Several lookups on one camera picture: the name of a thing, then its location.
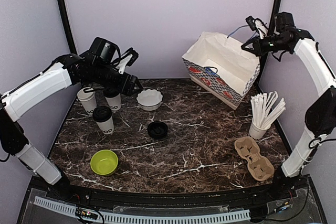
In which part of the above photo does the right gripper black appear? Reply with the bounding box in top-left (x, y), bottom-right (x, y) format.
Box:
top-left (241, 34), bottom-right (290, 57)

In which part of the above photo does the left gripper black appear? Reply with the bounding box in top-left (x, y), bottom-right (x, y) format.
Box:
top-left (91, 62), bottom-right (143, 96)

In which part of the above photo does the white paper coffee cup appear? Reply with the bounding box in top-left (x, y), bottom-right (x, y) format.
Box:
top-left (105, 94), bottom-right (121, 111)

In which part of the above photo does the patterned paper takeout bag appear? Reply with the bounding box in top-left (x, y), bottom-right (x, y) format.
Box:
top-left (182, 32), bottom-right (260, 110)

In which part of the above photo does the brown cardboard cup carrier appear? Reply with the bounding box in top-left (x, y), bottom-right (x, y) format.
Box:
top-left (234, 136), bottom-right (275, 182)

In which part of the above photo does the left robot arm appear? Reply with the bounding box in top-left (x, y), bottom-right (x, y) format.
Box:
top-left (1, 49), bottom-right (142, 201)

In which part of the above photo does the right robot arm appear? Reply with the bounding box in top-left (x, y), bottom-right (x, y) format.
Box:
top-left (242, 27), bottom-right (335, 178)

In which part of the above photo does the white fluted ceramic bowl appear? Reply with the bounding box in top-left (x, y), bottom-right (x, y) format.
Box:
top-left (136, 89), bottom-right (163, 111)

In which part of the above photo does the stack of black lids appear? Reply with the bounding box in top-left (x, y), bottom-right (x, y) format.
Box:
top-left (147, 121), bottom-right (168, 140)

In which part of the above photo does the stack of white paper cups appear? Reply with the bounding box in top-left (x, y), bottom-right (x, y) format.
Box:
top-left (77, 87), bottom-right (97, 115)

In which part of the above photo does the bundle of white wrapped straws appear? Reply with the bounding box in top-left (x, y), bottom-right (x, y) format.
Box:
top-left (250, 91), bottom-right (286, 130)

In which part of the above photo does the green bowl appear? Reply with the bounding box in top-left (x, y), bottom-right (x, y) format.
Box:
top-left (90, 150), bottom-right (119, 176)

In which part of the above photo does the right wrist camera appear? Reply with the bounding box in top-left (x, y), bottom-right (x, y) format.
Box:
top-left (275, 12), bottom-right (295, 33)

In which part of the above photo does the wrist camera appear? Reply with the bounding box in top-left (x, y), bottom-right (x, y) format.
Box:
top-left (89, 37), bottom-right (121, 65)
top-left (275, 12), bottom-right (295, 33)

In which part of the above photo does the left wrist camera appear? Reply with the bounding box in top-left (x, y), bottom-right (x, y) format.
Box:
top-left (89, 37), bottom-right (121, 65)

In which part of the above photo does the right black corner post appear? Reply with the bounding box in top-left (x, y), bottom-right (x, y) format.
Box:
top-left (256, 0), bottom-right (281, 84)

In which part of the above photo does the black corner post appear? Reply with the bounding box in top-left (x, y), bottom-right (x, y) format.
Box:
top-left (256, 0), bottom-right (281, 84)
top-left (57, 0), bottom-right (77, 54)

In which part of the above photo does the left black corner post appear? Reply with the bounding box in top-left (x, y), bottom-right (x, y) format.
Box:
top-left (57, 0), bottom-right (77, 54)

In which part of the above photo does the black front rail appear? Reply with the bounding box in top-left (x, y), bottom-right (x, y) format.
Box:
top-left (30, 176), bottom-right (310, 209)

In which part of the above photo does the white slotted cable duct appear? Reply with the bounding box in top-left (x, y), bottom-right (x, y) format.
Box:
top-left (33, 196), bottom-right (251, 223)

